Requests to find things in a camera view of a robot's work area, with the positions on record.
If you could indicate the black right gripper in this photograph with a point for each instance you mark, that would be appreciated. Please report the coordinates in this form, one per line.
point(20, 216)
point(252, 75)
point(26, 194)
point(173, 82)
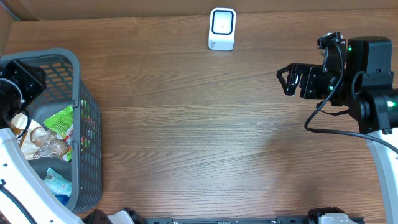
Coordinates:
point(308, 71)

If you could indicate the green snack bag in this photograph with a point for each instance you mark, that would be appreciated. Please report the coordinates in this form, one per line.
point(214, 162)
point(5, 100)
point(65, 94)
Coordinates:
point(62, 124)

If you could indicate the light teal snack packet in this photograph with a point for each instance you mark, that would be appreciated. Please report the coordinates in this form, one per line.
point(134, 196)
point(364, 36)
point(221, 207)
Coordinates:
point(57, 184)

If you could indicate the blue snack packet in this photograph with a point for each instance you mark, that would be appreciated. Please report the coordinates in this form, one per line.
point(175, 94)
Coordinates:
point(63, 199)

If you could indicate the beige brown nut snack bag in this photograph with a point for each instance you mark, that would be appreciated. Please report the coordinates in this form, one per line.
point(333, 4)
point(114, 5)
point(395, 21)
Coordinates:
point(35, 142)

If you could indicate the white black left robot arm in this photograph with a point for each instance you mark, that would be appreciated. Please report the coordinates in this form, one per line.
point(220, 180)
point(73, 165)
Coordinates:
point(27, 199)

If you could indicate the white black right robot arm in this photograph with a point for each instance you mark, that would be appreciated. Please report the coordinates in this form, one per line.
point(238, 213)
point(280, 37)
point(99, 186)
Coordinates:
point(356, 73)

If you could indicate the white barcode scanner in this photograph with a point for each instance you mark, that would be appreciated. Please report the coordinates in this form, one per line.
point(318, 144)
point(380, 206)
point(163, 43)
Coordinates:
point(222, 28)

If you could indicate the grey plastic mesh basket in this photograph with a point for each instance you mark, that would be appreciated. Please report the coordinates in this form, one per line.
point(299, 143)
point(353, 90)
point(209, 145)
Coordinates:
point(66, 88)

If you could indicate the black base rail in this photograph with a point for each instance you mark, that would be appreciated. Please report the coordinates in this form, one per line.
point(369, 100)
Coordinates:
point(298, 219)

